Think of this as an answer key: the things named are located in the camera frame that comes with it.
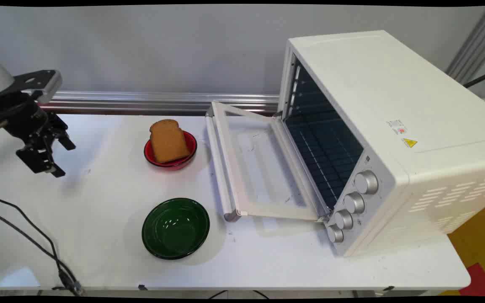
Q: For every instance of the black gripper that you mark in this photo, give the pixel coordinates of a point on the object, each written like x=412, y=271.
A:
x=17, y=115

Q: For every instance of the white glass oven door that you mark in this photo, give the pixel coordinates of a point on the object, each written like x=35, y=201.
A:
x=259, y=168

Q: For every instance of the brown bread slice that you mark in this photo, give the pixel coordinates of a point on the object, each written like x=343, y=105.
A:
x=167, y=141

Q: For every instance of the red bowl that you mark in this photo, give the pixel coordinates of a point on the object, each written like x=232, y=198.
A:
x=190, y=145

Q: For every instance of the dark green glass bowl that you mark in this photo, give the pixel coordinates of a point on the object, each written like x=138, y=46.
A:
x=175, y=228

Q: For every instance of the metal oven rack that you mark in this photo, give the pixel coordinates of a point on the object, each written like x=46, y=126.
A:
x=326, y=151

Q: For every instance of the large silver oven knob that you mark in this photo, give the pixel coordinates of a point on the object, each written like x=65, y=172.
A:
x=366, y=182

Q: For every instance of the white label sticker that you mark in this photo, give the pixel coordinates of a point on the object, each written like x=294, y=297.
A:
x=397, y=126

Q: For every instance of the yellow warning sticker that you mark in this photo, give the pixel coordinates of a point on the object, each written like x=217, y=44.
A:
x=409, y=142

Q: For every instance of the white toaster oven body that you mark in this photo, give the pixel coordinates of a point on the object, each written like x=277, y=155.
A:
x=415, y=126

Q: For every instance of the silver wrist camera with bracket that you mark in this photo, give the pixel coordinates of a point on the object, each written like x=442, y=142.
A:
x=42, y=84

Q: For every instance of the aluminium rail along wall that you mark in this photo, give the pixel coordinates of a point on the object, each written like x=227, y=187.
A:
x=162, y=102

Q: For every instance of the aluminium frame post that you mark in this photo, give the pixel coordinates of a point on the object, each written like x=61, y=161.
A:
x=476, y=46

